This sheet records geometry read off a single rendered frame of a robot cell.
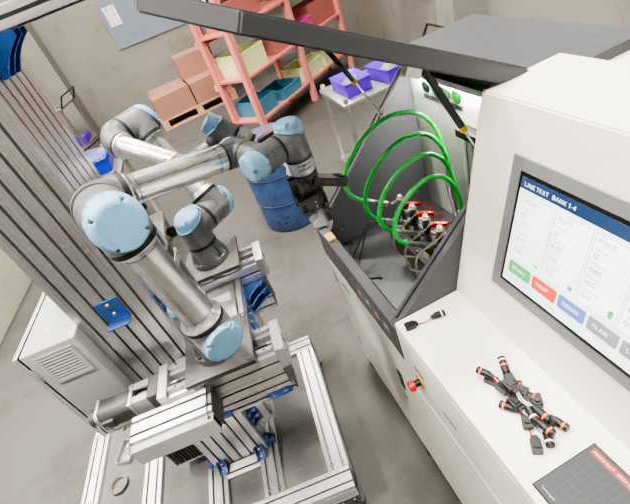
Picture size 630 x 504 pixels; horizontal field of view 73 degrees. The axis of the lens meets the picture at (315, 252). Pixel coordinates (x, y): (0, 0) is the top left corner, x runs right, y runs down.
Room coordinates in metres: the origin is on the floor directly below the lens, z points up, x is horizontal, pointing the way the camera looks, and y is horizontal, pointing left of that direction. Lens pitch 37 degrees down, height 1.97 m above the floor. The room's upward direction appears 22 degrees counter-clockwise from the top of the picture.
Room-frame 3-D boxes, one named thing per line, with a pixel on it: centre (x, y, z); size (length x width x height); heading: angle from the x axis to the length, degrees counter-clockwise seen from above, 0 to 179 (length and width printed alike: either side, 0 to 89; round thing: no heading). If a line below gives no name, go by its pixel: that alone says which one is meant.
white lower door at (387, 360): (1.21, -0.10, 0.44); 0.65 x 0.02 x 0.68; 8
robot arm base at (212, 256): (1.49, 0.40, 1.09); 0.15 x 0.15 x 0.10
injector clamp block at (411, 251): (1.13, -0.36, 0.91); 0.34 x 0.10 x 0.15; 8
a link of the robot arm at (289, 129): (1.08, -0.05, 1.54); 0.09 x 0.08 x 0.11; 118
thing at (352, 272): (1.21, -0.11, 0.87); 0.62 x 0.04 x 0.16; 8
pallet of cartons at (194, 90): (7.85, 0.95, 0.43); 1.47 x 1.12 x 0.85; 90
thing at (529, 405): (0.50, -0.30, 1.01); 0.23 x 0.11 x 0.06; 8
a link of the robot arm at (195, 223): (1.49, 0.40, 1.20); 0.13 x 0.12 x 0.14; 135
